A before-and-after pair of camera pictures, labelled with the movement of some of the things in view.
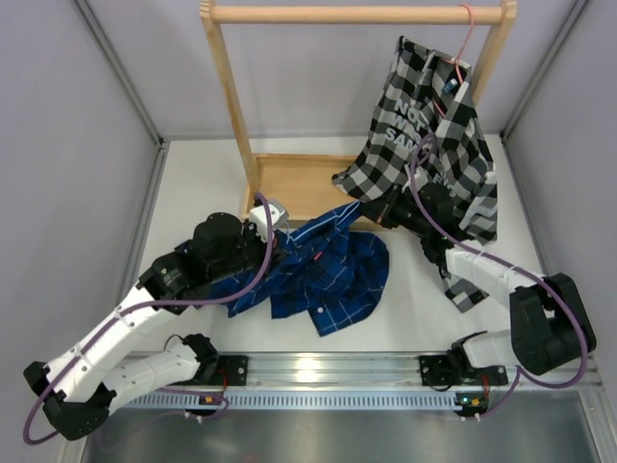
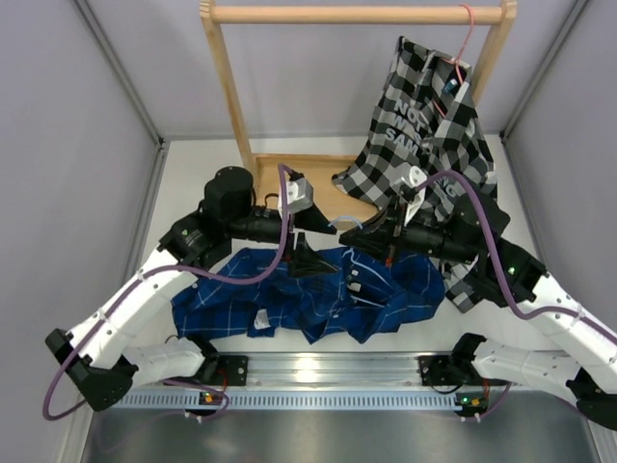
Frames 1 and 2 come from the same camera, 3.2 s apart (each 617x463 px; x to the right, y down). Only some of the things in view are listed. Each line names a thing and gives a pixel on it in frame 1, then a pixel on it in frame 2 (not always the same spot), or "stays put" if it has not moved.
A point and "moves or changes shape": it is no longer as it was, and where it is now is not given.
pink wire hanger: (461, 52) stays put
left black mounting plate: (236, 369) stays put
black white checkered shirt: (426, 134) stays put
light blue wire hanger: (309, 231) moves or changes shape
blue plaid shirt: (327, 267) moves or changes shape
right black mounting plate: (434, 369) stays put
